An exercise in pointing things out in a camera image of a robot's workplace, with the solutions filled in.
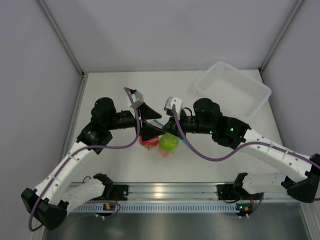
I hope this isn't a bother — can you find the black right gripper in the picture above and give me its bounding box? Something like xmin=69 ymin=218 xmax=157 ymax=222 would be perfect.
xmin=162 ymin=110 xmax=214 ymax=140

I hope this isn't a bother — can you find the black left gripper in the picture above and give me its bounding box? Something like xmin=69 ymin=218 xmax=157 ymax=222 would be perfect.
xmin=105 ymin=101 xmax=165 ymax=141

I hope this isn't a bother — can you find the green fake apple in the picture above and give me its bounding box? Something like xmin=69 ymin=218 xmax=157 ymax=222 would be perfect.
xmin=158 ymin=133 xmax=180 ymax=152

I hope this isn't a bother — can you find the clear zip top bag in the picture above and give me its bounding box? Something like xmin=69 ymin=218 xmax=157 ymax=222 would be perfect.
xmin=139 ymin=133 xmax=188 ymax=158

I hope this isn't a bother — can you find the red fake apple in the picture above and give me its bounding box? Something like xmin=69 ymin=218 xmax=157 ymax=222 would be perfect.
xmin=139 ymin=136 xmax=160 ymax=150

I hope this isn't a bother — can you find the orange fake peach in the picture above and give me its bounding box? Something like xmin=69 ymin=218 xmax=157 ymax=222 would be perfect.
xmin=158 ymin=148 xmax=175 ymax=158

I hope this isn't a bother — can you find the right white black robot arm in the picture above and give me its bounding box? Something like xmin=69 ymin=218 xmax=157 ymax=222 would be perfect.
xmin=163 ymin=97 xmax=320 ymax=203

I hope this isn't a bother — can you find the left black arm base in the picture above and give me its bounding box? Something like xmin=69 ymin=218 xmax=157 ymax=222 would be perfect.
xmin=99 ymin=184 xmax=129 ymax=202

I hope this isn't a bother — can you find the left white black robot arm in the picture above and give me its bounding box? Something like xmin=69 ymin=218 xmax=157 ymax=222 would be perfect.
xmin=21 ymin=97 xmax=162 ymax=231

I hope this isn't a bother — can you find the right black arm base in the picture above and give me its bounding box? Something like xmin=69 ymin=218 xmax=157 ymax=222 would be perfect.
xmin=216 ymin=184 xmax=251 ymax=203

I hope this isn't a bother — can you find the white plastic basket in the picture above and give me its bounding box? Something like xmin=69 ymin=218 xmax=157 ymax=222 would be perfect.
xmin=194 ymin=61 xmax=272 ymax=121

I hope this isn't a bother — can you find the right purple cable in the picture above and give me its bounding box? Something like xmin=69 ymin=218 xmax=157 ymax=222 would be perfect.
xmin=172 ymin=104 xmax=320 ymax=201

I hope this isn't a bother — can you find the purple cable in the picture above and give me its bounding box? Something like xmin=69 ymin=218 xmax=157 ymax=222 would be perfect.
xmin=27 ymin=86 xmax=146 ymax=232
xmin=172 ymin=104 xmax=320 ymax=201

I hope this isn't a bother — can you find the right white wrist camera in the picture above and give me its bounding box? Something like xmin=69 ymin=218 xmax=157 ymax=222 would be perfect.
xmin=164 ymin=97 xmax=183 ymax=114

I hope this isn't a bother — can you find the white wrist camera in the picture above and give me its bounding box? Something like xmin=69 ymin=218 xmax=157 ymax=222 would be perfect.
xmin=164 ymin=97 xmax=183 ymax=114
xmin=128 ymin=89 xmax=144 ymax=109

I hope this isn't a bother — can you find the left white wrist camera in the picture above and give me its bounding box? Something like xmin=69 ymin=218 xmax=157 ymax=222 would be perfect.
xmin=128 ymin=89 xmax=144 ymax=109

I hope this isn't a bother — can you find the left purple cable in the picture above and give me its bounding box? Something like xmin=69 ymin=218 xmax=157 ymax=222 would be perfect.
xmin=27 ymin=86 xmax=146 ymax=232

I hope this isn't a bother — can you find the aluminium mounting rail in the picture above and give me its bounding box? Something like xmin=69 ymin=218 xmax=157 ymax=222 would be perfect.
xmin=69 ymin=181 xmax=301 ymax=202

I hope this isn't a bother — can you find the white slotted cable duct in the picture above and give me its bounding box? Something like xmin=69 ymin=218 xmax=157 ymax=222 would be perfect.
xmin=72 ymin=202 xmax=251 ymax=214

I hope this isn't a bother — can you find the right aluminium frame post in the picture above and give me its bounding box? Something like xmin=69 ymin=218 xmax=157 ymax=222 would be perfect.
xmin=258 ymin=0 xmax=306 ymax=75

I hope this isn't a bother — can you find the aluminium frame post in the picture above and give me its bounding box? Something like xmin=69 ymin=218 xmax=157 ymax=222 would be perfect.
xmin=258 ymin=0 xmax=306 ymax=75
xmin=37 ymin=0 xmax=87 ymax=78

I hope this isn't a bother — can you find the left aluminium frame post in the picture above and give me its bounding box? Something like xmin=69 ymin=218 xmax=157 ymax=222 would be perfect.
xmin=37 ymin=0 xmax=87 ymax=78

